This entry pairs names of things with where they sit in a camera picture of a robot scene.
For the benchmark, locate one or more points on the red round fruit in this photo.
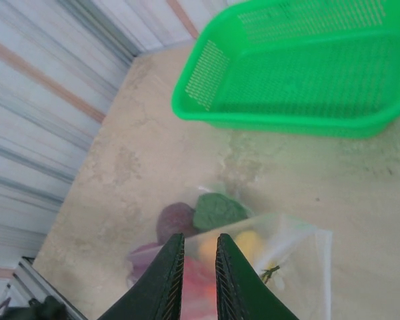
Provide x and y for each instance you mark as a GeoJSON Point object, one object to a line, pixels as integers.
{"type": "Point", "coordinates": [196, 286]}

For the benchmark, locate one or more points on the dark green leafy vegetable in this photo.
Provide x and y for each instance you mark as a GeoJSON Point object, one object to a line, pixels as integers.
{"type": "Point", "coordinates": [220, 211]}

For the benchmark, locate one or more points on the yellow lemon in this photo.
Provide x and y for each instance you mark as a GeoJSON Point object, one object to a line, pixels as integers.
{"type": "Point", "coordinates": [248, 243]}

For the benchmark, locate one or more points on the clear zip-top bag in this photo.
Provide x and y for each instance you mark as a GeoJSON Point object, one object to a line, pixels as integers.
{"type": "Point", "coordinates": [296, 240]}

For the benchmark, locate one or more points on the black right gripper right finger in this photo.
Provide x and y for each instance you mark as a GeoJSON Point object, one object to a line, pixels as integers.
{"type": "Point", "coordinates": [240, 293]}

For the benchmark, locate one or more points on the dark purple vegetable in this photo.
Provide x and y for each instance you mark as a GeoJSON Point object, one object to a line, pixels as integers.
{"type": "Point", "coordinates": [175, 221]}

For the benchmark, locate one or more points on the green plastic basket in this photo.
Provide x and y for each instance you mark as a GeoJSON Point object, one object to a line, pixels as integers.
{"type": "Point", "coordinates": [303, 83]}

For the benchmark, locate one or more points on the light purple vegetable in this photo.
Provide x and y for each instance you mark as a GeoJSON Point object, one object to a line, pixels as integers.
{"type": "Point", "coordinates": [143, 260]}

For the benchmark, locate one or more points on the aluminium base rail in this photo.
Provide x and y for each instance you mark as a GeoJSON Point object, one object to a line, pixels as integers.
{"type": "Point", "coordinates": [33, 273]}

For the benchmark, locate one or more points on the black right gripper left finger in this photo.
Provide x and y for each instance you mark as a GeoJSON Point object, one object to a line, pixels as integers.
{"type": "Point", "coordinates": [160, 286]}

